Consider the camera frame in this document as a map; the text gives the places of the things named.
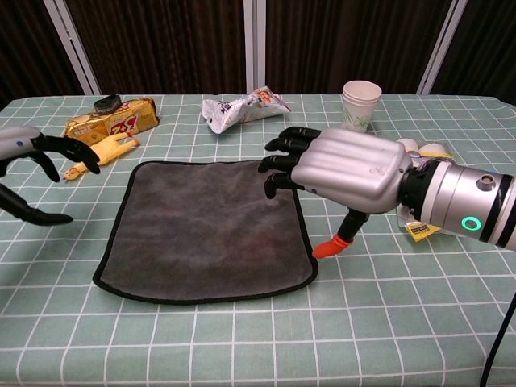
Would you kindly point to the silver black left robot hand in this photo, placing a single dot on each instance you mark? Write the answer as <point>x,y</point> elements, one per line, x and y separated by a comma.
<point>18,141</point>

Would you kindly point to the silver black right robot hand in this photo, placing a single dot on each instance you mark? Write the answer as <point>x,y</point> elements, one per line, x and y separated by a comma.
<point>350,169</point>

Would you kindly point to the green cloth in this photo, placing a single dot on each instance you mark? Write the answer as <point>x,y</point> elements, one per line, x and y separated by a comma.
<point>201,234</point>

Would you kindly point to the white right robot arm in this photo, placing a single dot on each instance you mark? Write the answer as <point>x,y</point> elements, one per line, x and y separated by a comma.
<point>463,193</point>

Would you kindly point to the paper cup with green print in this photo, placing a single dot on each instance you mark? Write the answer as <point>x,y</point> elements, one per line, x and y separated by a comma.
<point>356,119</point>

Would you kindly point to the white paper cup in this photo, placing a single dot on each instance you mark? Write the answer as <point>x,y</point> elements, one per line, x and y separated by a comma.
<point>346,103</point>
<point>360,90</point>

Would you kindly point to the dark white-framed partition screen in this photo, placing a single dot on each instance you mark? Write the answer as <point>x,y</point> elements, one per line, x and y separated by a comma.
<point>161,44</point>
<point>342,40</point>
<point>24,48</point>
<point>483,44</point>

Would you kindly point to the black tape roll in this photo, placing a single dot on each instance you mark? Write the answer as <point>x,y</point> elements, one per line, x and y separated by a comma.
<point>106,107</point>

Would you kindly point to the gold biscuit package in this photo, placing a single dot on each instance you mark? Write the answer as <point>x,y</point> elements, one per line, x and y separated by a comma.
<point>125,121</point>

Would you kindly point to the white crumpled snack bag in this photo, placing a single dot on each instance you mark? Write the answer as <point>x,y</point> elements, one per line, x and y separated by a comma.
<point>238,111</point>

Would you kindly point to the green checked tablecloth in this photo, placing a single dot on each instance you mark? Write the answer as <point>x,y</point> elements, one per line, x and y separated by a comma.
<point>282,334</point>

